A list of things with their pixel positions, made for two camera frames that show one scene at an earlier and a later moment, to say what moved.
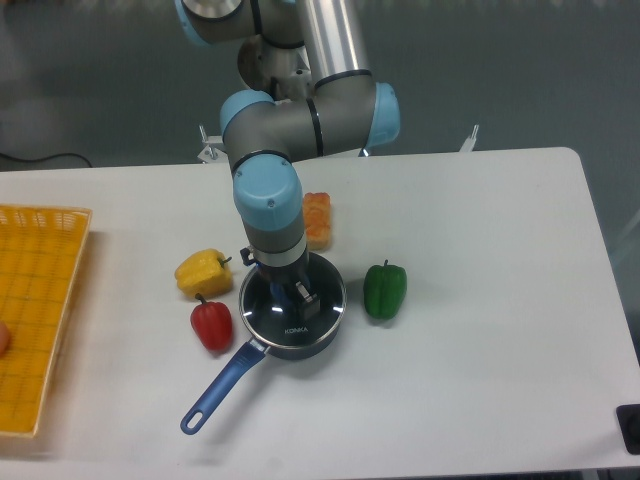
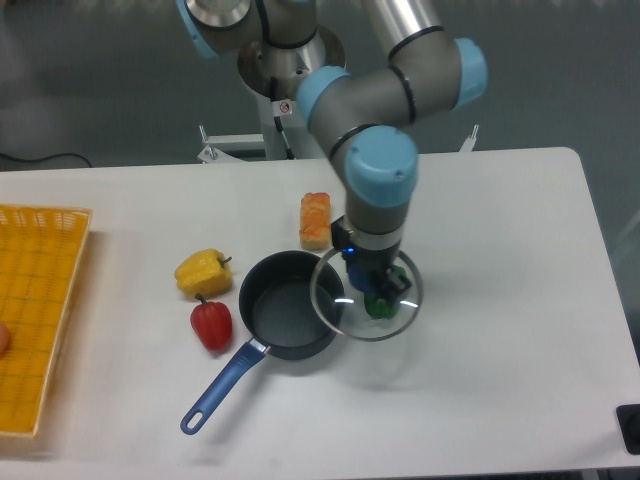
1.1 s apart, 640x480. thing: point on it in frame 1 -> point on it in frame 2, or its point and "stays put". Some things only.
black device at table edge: x=628 y=418 stays put
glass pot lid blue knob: x=270 y=306 -> x=344 y=308
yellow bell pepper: x=205 y=273 stays put
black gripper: x=282 y=280 -> x=389 y=284
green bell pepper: x=384 y=288 stays put
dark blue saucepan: x=279 y=328 stays put
